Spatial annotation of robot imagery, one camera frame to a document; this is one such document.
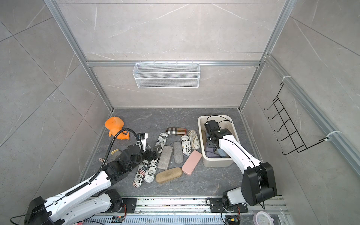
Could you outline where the beige plastic storage bin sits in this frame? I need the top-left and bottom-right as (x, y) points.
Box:
(198, 115), (239, 168)

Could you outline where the purple case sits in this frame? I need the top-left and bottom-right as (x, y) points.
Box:
(205, 146), (221, 158)

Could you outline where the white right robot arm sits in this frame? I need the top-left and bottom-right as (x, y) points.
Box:
(204, 116), (278, 207)

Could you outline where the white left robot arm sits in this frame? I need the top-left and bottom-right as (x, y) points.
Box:
(23, 128), (160, 225)

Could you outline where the map print glasses case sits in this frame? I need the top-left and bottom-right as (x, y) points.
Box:
(187, 130), (201, 150)

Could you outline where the plaid glasses case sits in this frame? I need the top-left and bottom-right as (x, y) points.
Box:
(165, 127), (188, 136)

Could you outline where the newspaper flag case right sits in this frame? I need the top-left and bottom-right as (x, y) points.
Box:
(144, 159), (159, 183)

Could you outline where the newspaper flag case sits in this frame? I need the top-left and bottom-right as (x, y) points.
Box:
(133, 160), (149, 188)
(144, 159), (159, 183)

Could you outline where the newspaper flag case left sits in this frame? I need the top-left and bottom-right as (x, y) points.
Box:
(133, 160), (149, 188)

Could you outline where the stone grey flat case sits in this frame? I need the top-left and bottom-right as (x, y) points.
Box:
(157, 145), (173, 170)

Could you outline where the newspaper print case centre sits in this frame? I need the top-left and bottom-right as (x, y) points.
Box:
(181, 136), (192, 157)

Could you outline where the newspaper case under tan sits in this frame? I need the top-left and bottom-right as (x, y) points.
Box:
(155, 133), (168, 154)

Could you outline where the pink flat case right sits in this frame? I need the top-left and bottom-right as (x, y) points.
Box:
(181, 151), (202, 175)

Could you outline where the orange plush toy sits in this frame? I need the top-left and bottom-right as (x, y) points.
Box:
(105, 117), (130, 140)

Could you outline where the tan fabric case front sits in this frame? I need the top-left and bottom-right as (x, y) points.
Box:
(156, 167), (183, 184)

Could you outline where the grey fabric case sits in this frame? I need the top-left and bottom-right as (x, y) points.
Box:
(173, 141), (184, 164)

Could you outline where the white round clock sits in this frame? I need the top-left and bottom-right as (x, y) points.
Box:
(253, 211), (274, 225)

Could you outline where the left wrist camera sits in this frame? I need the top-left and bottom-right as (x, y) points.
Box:
(137, 133), (148, 152)

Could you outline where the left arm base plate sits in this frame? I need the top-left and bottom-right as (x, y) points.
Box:
(111, 198), (137, 213)

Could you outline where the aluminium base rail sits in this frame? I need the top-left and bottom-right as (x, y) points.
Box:
(73, 196), (293, 225)

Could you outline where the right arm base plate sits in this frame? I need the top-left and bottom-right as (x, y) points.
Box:
(206, 197), (248, 213)

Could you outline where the white wire mesh basket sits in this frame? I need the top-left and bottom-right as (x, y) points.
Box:
(133, 62), (201, 89)

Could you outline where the black wire hook rack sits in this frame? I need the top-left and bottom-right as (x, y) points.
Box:
(264, 82), (329, 156)

